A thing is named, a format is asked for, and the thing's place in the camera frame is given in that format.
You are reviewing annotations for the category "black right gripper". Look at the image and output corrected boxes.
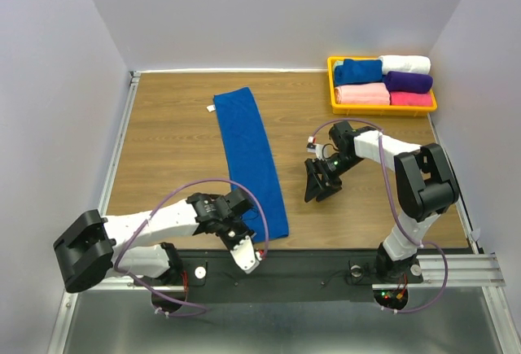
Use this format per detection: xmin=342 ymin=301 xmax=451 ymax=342
xmin=304 ymin=151 xmax=363 ymax=202

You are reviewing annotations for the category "blue microfibre towel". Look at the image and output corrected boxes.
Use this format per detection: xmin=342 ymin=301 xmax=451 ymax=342
xmin=332 ymin=59 xmax=383 ymax=86

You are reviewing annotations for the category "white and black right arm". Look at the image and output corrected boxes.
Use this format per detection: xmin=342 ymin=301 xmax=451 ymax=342
xmin=304 ymin=118 xmax=460 ymax=281

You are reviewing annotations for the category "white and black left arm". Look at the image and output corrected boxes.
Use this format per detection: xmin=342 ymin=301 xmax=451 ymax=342
xmin=53 ymin=189 xmax=261 ymax=293

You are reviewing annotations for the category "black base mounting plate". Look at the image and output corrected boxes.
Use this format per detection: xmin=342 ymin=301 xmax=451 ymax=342
xmin=178 ymin=249 xmax=422 ymax=304

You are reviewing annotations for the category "rolled light pink towel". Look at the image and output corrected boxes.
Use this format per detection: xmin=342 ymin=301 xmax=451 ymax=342
xmin=334 ymin=82 xmax=390 ymax=106

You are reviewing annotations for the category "rolled hot pink towel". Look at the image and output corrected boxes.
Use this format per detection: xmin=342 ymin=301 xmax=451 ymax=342
xmin=390 ymin=91 xmax=432 ymax=107

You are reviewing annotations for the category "yellow plastic tray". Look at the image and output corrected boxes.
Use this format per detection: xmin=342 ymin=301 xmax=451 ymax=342
xmin=326 ymin=55 xmax=437 ymax=117

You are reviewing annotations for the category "rolled purple towel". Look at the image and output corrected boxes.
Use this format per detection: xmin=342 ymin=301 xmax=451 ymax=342
xmin=383 ymin=71 xmax=433 ymax=94

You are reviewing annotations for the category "rolled white towel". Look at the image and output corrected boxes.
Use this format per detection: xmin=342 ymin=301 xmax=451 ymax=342
xmin=379 ymin=55 xmax=431 ymax=75

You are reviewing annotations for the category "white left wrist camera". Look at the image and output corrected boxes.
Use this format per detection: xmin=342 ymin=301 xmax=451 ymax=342
xmin=230 ymin=235 xmax=261 ymax=274

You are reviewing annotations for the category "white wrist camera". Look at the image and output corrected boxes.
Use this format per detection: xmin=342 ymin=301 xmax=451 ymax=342
xmin=230 ymin=235 xmax=261 ymax=274
xmin=306 ymin=136 xmax=336 ymax=160

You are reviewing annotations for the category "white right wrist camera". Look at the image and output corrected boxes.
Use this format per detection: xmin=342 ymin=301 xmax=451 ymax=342
xmin=306 ymin=136 xmax=336 ymax=160

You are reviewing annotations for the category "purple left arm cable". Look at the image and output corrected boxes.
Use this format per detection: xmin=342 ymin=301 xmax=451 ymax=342
xmin=113 ymin=178 xmax=269 ymax=317

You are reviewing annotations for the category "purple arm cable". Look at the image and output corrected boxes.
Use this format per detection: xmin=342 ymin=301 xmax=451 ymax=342
xmin=309 ymin=118 xmax=449 ymax=315
xmin=113 ymin=178 xmax=269 ymax=317

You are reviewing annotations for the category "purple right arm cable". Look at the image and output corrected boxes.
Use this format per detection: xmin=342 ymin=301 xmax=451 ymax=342
xmin=309 ymin=118 xmax=449 ymax=315

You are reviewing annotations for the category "aluminium table frame rail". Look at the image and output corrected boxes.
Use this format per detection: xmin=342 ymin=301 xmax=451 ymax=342
xmin=50 ymin=71 xmax=520 ymax=353

